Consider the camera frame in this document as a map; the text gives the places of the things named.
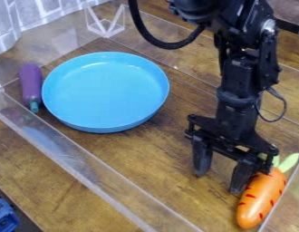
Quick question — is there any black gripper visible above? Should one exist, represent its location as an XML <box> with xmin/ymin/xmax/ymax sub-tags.
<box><xmin>185</xmin><ymin>89</ymin><xmax>278</xmax><ymax>193</ymax></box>

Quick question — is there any orange toy carrot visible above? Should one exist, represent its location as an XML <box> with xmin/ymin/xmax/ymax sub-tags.
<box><xmin>236</xmin><ymin>152</ymin><xmax>299</xmax><ymax>229</ymax></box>

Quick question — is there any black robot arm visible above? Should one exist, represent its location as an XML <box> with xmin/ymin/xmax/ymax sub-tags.
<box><xmin>169</xmin><ymin>0</ymin><xmax>280</xmax><ymax>193</ymax></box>

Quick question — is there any blue round plate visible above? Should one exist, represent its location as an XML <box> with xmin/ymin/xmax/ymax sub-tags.
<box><xmin>42</xmin><ymin>52</ymin><xmax>169</xmax><ymax>133</ymax></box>

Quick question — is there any dark wooden furniture edge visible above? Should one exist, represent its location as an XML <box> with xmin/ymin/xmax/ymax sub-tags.
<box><xmin>276</xmin><ymin>19</ymin><xmax>299</xmax><ymax>34</ymax></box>

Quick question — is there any purple toy eggplant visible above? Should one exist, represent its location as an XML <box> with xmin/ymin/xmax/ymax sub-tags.
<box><xmin>19</xmin><ymin>63</ymin><xmax>42</xmax><ymax>113</ymax></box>

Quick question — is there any blue object at corner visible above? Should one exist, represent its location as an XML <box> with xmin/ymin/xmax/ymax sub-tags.
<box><xmin>0</xmin><ymin>198</ymin><xmax>19</xmax><ymax>232</ymax></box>

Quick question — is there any white patterned curtain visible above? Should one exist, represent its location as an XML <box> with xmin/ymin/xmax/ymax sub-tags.
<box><xmin>0</xmin><ymin>0</ymin><xmax>110</xmax><ymax>54</ymax></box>

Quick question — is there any clear acrylic enclosure wall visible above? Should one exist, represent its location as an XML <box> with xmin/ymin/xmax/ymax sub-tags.
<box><xmin>0</xmin><ymin>0</ymin><xmax>299</xmax><ymax>232</ymax></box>

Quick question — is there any black braided cable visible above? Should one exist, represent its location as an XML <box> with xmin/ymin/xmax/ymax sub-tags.
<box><xmin>126</xmin><ymin>0</ymin><xmax>206</xmax><ymax>51</ymax></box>

